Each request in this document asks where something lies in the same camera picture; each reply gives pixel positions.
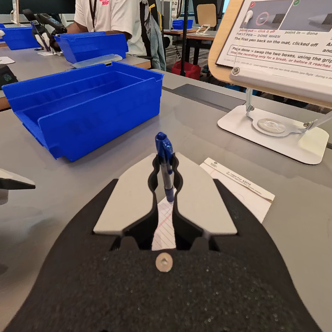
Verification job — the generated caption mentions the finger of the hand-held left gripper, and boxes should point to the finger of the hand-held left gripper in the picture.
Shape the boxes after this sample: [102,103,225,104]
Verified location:
[0,168,36,205]

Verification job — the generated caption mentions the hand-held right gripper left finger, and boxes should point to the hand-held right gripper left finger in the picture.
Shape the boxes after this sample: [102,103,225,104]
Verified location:
[93,153,159,243]

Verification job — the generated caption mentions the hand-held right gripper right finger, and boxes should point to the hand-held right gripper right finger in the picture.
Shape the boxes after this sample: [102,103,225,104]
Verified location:
[172,153,238,245]

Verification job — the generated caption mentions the white lined notepad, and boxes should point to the white lined notepad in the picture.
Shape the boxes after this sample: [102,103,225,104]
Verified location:
[151,157,275,251]

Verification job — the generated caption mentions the blue retractable pen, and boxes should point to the blue retractable pen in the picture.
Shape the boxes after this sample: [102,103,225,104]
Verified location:
[155,131,175,203]

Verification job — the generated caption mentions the white document stand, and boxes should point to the white document stand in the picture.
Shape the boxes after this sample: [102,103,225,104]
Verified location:
[207,0,332,165]

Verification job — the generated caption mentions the blue plastic bin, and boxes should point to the blue plastic bin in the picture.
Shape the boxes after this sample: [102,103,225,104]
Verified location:
[0,23,41,50]
[53,31,129,64]
[1,61,164,163]
[172,19,194,30]

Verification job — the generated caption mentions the black desk device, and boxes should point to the black desk device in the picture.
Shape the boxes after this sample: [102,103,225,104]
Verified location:
[0,64,19,90]

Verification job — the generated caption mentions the red floor bin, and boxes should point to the red floor bin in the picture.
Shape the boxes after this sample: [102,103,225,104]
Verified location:
[171,61,202,80]

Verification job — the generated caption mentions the grey flat tray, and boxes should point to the grey flat tray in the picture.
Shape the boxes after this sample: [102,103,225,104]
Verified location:
[70,54,123,69]

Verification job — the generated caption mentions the denim jacket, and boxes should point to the denim jacket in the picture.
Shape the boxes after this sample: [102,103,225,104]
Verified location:
[144,8,167,71]

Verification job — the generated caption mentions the printed instruction sheet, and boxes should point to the printed instruction sheet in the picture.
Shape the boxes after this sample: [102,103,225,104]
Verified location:
[216,0,332,72]

